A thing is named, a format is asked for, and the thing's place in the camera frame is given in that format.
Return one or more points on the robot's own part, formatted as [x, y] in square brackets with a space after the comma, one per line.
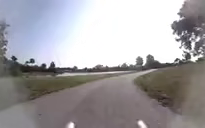
[70, 125]
[141, 124]

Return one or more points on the grass verge with bare patches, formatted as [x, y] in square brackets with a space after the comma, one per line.
[176, 83]

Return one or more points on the grass beside path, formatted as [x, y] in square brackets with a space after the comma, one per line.
[56, 83]

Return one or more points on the distant row of trees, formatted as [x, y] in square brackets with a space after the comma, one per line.
[150, 62]

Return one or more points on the large tree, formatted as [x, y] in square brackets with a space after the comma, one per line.
[196, 26]

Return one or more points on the grey asphalt path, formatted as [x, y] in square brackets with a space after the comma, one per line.
[100, 100]

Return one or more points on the pale water surface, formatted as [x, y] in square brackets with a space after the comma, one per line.
[90, 73]

